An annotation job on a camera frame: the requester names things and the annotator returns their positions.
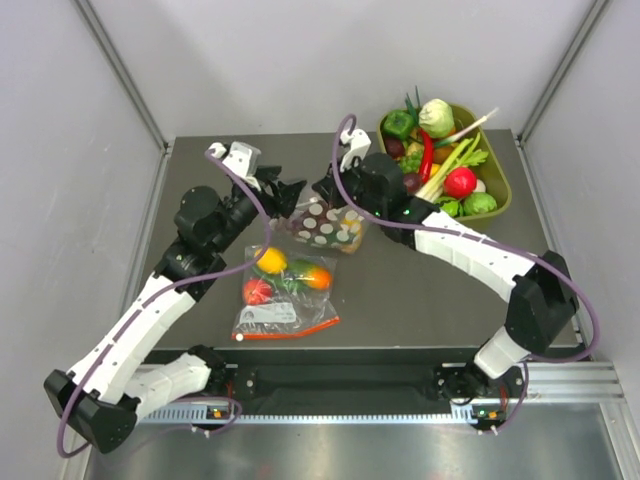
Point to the fake red chili pepper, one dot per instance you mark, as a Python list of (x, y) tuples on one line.
[(427, 157)]

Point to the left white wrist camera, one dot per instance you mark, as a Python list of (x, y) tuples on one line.
[(240, 158)]

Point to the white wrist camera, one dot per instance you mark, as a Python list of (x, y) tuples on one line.
[(240, 158), (356, 144)]

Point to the clear bag orange zipper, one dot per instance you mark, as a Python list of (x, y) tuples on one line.
[(286, 316)]

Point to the fake green lettuce head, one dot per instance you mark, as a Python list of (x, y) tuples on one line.
[(479, 203)]

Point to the fake dark red onion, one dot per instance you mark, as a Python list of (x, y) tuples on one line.
[(394, 147)]

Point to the fake green bell pepper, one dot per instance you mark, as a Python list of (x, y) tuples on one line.
[(398, 124)]

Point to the fake pale green cabbage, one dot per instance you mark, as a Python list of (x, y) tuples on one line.
[(436, 118)]

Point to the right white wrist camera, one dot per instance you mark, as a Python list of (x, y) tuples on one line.
[(356, 144)]

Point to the polka dot zip bag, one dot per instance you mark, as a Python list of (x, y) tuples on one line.
[(318, 224)]

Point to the fake red radish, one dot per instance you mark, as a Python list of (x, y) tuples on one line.
[(460, 183)]

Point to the olive green plastic bin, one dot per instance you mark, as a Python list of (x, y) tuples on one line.
[(490, 175)]

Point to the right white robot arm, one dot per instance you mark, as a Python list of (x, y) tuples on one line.
[(540, 301)]

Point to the fake green cucumber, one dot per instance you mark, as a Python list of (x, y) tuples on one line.
[(292, 280)]

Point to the fake green grapes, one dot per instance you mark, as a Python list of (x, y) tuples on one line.
[(411, 163)]

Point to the white slotted cable duct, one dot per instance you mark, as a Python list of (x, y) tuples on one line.
[(217, 414)]

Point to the fake celery stalk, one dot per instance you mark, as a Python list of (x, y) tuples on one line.
[(466, 154)]

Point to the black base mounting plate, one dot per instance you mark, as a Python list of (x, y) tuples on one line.
[(348, 380)]

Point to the fake purple plum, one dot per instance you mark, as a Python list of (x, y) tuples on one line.
[(412, 182)]

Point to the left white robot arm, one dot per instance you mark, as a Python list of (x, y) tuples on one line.
[(101, 397)]

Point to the fake watermelon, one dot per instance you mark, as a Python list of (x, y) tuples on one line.
[(451, 206)]

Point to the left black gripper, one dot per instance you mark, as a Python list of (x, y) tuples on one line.
[(285, 195)]

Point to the fake red apple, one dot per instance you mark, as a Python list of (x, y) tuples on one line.
[(257, 292)]

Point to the fake yellow lemon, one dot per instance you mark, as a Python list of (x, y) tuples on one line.
[(272, 261)]

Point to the fake orange mango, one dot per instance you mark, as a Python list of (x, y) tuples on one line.
[(317, 278)]

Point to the fake spring onion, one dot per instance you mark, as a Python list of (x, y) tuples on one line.
[(460, 134)]

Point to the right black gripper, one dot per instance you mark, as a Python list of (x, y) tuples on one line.
[(327, 188)]

